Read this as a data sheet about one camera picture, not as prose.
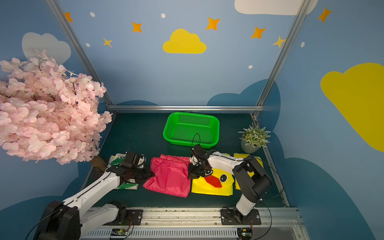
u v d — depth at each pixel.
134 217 0.75
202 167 0.69
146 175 0.75
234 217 0.65
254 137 0.88
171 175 0.86
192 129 1.11
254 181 0.46
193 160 0.82
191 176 0.86
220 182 0.85
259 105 1.17
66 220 0.40
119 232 0.72
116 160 0.93
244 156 0.94
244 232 0.72
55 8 0.69
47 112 0.45
